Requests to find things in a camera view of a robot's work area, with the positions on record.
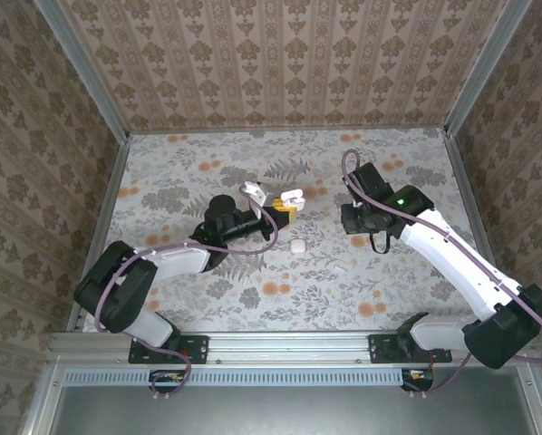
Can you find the small controller board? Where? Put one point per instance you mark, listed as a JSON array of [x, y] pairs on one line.
[[418, 376], [169, 378]]

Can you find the white earbud charging case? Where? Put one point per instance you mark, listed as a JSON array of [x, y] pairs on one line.
[[291, 196]]

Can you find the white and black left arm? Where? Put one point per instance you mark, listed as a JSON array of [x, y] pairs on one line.
[[176, 263]]

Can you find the aluminium frame post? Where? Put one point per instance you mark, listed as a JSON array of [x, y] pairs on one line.
[[484, 68], [92, 77]]

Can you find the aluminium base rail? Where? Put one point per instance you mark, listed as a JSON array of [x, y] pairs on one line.
[[289, 346]]

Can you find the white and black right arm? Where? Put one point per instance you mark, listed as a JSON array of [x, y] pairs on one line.
[[457, 258]]

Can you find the white earbud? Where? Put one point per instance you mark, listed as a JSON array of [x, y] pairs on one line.
[[339, 268]]

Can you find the aluminium side rail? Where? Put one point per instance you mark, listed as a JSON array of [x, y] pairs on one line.
[[99, 231], [470, 204]]

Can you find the grey metal tray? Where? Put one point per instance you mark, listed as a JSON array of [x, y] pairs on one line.
[[289, 412]]

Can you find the small white rounded case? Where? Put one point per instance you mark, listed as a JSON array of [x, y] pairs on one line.
[[297, 246]]

